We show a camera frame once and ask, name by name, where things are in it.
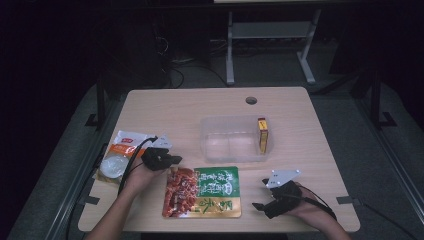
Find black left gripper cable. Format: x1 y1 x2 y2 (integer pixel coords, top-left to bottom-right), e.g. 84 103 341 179
117 135 158 196

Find black metal stand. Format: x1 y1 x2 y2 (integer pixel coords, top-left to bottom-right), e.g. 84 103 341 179
84 74 108 131
353 68 398 129

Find red and yellow box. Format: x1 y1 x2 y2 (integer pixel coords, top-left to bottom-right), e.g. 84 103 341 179
256 117 270 156

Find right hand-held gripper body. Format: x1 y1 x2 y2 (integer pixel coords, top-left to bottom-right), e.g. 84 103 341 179
263 169 304 220

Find clear plastic container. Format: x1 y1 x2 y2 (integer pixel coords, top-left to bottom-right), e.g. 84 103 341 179
199 114 275 164

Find grey tape strip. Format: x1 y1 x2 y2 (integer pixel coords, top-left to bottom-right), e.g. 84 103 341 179
335 195 363 206
79 195 101 206

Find white metal stand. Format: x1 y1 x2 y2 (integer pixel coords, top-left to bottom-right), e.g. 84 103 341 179
225 9 323 86

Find orange and white food packet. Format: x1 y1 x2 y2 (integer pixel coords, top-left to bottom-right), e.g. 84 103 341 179
95 129 158 185

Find person's left hand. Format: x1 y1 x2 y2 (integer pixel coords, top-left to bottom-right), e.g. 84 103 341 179
124 161 168 198

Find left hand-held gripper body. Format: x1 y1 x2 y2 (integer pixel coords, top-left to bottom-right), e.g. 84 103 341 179
141 134 174 172

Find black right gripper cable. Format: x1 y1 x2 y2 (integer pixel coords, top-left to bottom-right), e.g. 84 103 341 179
298 184 338 222

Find person's right hand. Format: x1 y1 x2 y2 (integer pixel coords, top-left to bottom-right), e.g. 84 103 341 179
289 181 323 224

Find green and red food packet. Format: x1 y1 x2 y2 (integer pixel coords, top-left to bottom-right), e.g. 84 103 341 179
161 165 243 219

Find black floor cables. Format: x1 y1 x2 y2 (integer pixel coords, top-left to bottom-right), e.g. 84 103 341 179
153 33 231 89

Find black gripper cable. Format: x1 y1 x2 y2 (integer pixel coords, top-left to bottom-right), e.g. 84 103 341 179
298 184 338 222
117 135 158 196

